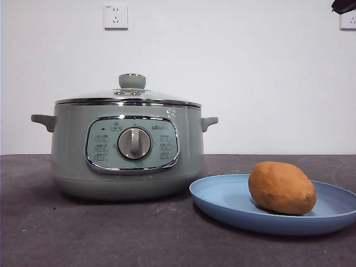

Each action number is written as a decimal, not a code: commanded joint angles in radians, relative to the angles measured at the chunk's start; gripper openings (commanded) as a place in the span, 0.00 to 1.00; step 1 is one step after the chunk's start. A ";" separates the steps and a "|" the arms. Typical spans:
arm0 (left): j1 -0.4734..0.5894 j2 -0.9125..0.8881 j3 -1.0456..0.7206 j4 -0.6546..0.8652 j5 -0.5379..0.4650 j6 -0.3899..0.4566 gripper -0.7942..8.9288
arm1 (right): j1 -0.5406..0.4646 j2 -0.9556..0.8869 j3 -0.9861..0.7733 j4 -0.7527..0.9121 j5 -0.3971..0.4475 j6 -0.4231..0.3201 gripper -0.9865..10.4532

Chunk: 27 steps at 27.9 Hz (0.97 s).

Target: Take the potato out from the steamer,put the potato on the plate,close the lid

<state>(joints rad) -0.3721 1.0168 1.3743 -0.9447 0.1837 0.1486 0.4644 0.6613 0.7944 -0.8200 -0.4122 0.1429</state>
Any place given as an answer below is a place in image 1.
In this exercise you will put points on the light blue round plate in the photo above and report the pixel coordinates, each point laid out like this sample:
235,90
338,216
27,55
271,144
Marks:
222,200

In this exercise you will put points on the brown potato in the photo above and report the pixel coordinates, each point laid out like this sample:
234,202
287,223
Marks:
281,189

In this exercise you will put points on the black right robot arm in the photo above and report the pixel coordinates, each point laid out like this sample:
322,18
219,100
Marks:
345,7

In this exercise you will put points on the pale green electric steamer pot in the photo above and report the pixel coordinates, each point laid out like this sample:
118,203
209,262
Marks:
69,155

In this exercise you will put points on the white wall socket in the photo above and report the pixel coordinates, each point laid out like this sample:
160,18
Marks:
349,22
116,16

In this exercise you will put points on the glass lid with green knob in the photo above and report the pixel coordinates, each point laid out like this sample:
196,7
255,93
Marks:
132,82

